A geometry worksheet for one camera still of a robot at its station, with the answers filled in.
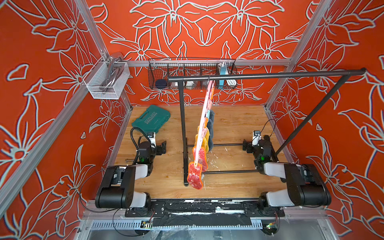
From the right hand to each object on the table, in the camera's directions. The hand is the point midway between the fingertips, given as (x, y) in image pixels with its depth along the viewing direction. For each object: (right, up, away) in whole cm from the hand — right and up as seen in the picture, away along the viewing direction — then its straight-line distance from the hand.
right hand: (250, 138), depth 92 cm
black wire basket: (-57, +45, +3) cm, 73 cm away
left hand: (-59, -2, +1) cm, 59 cm away
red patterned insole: (-36, -12, -31) cm, 49 cm away
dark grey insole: (-29, +10, -25) cm, 39 cm away
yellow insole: (-31, +3, -30) cm, 44 cm away
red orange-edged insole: (-32, -5, -29) cm, 43 cm away
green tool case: (-64, +12, +15) cm, 67 cm away
